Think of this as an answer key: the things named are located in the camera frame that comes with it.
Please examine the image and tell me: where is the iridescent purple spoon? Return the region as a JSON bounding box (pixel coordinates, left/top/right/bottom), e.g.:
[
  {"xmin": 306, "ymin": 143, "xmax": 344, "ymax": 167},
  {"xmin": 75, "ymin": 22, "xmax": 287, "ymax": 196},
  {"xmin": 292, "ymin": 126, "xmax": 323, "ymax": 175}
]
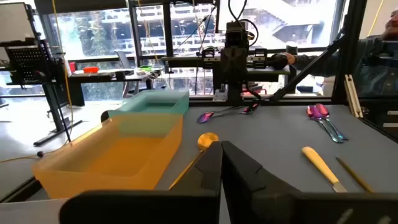
[
  {"xmin": 197, "ymin": 107, "xmax": 243, "ymax": 124},
  {"xmin": 315, "ymin": 103, "xmax": 349, "ymax": 141},
  {"xmin": 307, "ymin": 105, "xmax": 345, "ymax": 144},
  {"xmin": 217, "ymin": 102, "xmax": 261, "ymax": 115}
]

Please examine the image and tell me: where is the translucent teal plastic bin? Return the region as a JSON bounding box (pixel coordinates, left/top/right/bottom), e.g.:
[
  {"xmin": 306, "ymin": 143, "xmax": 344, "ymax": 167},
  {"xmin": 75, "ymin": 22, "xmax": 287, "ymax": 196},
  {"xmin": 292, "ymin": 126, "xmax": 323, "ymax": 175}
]
[{"xmin": 107, "ymin": 89, "xmax": 190, "ymax": 119}]

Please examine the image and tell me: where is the person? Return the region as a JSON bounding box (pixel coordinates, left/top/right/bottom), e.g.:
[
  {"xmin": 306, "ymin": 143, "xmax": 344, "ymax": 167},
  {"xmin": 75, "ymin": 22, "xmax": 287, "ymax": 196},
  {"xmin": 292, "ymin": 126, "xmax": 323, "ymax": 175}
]
[{"xmin": 292, "ymin": 9, "xmax": 398, "ymax": 97}]

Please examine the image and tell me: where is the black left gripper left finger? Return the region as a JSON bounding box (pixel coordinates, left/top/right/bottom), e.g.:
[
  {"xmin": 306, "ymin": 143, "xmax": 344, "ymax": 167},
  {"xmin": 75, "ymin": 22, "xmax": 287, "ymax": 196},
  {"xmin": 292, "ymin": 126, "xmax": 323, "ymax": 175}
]
[{"xmin": 58, "ymin": 141, "xmax": 223, "ymax": 224}]

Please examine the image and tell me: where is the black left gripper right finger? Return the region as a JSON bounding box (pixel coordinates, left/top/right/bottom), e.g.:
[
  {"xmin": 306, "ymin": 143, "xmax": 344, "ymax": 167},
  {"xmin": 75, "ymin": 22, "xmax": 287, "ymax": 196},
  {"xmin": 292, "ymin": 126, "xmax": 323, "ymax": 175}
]
[{"xmin": 221, "ymin": 141, "xmax": 398, "ymax": 224}]

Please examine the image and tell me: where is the cream-handled table knife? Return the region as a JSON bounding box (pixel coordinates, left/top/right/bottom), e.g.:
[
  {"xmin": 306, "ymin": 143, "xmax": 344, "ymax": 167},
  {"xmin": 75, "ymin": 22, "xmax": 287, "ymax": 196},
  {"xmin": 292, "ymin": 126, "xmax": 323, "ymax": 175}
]
[{"xmin": 300, "ymin": 146, "xmax": 348, "ymax": 194}]

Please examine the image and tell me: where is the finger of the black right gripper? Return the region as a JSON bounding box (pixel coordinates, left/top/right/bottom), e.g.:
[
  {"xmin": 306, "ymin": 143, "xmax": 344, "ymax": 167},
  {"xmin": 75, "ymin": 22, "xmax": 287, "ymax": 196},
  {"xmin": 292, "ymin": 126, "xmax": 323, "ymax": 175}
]
[
  {"xmin": 228, "ymin": 82, "xmax": 236, "ymax": 106},
  {"xmin": 235, "ymin": 82, "xmax": 244, "ymax": 106}
]

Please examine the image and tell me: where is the yellow hanging cable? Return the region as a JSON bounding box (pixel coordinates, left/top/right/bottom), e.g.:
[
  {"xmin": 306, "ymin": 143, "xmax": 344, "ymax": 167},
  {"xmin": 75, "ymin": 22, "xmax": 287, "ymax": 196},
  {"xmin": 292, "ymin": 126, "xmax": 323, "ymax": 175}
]
[
  {"xmin": 368, "ymin": 0, "xmax": 386, "ymax": 37},
  {"xmin": 51, "ymin": 0, "xmax": 74, "ymax": 147}
]

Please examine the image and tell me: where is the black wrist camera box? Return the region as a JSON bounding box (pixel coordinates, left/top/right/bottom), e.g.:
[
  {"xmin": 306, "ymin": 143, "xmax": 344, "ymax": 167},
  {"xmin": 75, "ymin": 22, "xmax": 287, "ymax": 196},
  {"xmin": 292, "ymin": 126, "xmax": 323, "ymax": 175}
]
[{"xmin": 225, "ymin": 21, "xmax": 249, "ymax": 47}]

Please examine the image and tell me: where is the person's hand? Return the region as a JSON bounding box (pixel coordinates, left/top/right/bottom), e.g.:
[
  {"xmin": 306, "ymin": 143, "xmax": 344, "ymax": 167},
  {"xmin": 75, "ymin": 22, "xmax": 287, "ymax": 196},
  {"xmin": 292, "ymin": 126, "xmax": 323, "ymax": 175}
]
[{"xmin": 281, "ymin": 52, "xmax": 296, "ymax": 65}]

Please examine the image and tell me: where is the black pegboard stand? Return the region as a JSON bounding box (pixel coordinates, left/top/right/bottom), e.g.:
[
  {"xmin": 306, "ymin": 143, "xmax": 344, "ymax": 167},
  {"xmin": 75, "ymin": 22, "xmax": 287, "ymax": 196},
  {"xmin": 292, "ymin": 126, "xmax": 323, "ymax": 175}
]
[{"xmin": 4, "ymin": 39, "xmax": 85, "ymax": 147}]

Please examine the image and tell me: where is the translucent orange plastic bin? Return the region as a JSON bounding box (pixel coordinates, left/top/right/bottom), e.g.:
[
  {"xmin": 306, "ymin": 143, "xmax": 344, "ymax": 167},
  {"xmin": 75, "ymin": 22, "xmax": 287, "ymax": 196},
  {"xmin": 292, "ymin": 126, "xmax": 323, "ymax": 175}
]
[{"xmin": 32, "ymin": 113, "xmax": 184, "ymax": 200}]

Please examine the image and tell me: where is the black cable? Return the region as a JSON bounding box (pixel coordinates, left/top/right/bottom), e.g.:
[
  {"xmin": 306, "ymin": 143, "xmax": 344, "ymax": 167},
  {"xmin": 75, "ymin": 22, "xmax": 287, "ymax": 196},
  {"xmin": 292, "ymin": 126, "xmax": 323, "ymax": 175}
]
[{"xmin": 228, "ymin": 0, "xmax": 260, "ymax": 47}]

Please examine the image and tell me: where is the beige aluminium extrusion bar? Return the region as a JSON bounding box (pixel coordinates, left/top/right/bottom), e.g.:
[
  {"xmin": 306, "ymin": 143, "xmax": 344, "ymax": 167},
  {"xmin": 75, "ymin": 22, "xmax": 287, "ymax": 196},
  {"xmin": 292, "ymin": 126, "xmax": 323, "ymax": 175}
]
[{"xmin": 343, "ymin": 73, "xmax": 364, "ymax": 119}]

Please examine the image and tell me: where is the black desk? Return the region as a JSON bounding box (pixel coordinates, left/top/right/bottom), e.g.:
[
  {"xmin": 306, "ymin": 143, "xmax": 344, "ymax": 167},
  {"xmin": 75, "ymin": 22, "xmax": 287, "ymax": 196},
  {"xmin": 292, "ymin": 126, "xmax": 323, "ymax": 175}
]
[{"xmin": 67, "ymin": 70, "xmax": 156, "ymax": 106}]

